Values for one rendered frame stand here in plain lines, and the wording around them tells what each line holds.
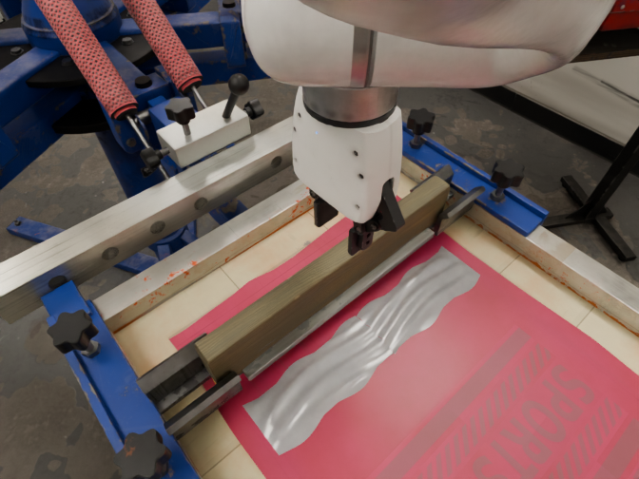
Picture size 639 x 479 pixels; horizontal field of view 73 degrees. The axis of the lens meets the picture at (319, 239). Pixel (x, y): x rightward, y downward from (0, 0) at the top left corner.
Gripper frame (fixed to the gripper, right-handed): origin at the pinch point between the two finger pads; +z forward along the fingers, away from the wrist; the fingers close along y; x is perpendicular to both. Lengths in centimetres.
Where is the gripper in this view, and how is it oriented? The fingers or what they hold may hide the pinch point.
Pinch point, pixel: (342, 222)
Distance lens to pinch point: 46.1
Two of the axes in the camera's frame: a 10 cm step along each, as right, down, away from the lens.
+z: 0.1, 6.3, 7.8
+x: 7.4, -5.3, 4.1
